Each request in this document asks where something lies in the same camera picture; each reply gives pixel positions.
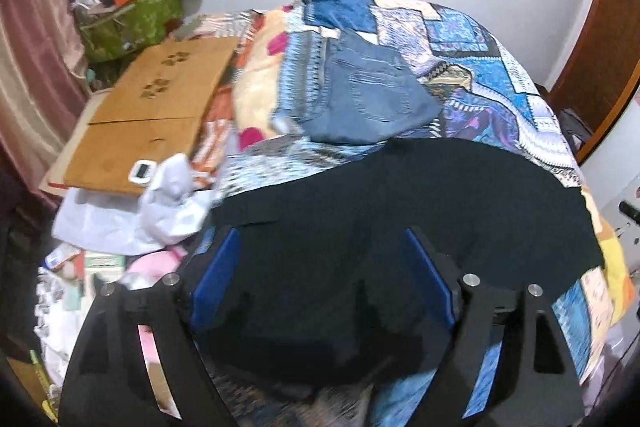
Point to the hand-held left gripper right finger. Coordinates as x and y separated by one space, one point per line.
427 269

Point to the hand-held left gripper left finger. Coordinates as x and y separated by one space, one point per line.
216 272

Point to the black pants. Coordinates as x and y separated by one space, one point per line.
380 257

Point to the white cloth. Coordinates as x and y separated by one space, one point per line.
172 202

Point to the small white device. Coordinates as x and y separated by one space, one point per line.
142 170

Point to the white plastic bag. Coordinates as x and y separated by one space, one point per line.
95 222

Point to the flattened cardboard box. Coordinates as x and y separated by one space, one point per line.
150 107

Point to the folded blue jeans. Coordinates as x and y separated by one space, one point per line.
372 94

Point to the orange floral blanket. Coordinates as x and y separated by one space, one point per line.
250 72

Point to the blue patchwork blanket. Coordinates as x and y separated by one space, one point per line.
475 72

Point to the green patterned bag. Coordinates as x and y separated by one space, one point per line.
130 19

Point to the wooden door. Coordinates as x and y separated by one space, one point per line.
597 57

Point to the pink striped curtain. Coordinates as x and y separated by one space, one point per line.
37 37

